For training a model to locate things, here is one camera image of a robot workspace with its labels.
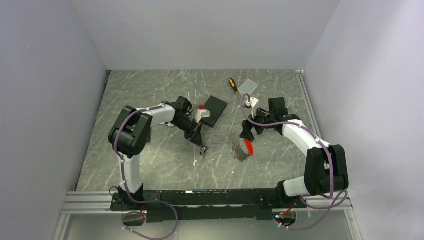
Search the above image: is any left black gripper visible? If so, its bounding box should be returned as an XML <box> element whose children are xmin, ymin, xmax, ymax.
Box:
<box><xmin>171</xmin><ymin>116</ymin><xmax>203</xmax><ymax>148</ymax></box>

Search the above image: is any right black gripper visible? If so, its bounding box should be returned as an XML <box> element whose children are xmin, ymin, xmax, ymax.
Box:
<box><xmin>240</xmin><ymin>105</ymin><xmax>275</xmax><ymax>142</ymax></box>

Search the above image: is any red and white keychain tag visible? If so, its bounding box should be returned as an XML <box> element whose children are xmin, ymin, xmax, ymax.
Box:
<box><xmin>230</xmin><ymin>132</ymin><xmax>254</xmax><ymax>162</ymax></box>

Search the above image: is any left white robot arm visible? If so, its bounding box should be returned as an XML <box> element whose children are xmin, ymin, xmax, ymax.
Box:
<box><xmin>108</xmin><ymin>96</ymin><xmax>212</xmax><ymax>210</ymax></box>

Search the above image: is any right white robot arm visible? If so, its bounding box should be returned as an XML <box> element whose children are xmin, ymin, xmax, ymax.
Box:
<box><xmin>240</xmin><ymin>93</ymin><xmax>349</xmax><ymax>208</ymax></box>

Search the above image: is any silver open-end wrench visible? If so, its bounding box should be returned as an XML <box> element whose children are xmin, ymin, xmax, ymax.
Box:
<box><xmin>160</xmin><ymin>122</ymin><xmax>174</xmax><ymax>128</ymax></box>

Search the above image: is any black rectangular block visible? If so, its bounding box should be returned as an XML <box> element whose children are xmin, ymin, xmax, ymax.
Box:
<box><xmin>201</xmin><ymin>96</ymin><xmax>228</xmax><ymax>128</ymax></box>

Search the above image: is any small white square box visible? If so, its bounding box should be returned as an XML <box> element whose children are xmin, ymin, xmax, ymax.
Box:
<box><xmin>238</xmin><ymin>79</ymin><xmax>258</xmax><ymax>95</ymax></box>

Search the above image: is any yellow black screwdriver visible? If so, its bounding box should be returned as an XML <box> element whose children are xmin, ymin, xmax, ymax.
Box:
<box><xmin>228</xmin><ymin>78</ymin><xmax>239</xmax><ymax>95</ymax></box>

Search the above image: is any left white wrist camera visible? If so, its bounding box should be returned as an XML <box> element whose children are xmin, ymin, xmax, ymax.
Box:
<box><xmin>194</xmin><ymin>104</ymin><xmax>211</xmax><ymax>123</ymax></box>

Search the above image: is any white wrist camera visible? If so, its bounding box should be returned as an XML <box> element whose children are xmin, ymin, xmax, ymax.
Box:
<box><xmin>244</xmin><ymin>97</ymin><xmax>260</xmax><ymax>119</ymax></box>
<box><xmin>194</xmin><ymin>104</ymin><xmax>211</xmax><ymax>123</ymax></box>

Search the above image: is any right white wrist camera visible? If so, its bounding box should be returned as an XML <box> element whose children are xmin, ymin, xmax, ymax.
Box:
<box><xmin>244</xmin><ymin>97</ymin><xmax>260</xmax><ymax>119</ymax></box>

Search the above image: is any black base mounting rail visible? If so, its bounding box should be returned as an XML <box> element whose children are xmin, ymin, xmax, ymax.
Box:
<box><xmin>110</xmin><ymin>188</ymin><xmax>306</xmax><ymax>223</ymax></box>

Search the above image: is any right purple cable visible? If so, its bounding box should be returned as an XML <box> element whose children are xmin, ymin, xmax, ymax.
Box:
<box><xmin>240</xmin><ymin>93</ymin><xmax>349</xmax><ymax>232</ymax></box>

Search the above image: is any aluminium frame rail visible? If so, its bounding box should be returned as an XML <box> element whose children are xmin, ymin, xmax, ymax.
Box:
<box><xmin>62</xmin><ymin>191</ymin><xmax>353</xmax><ymax>214</ymax></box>

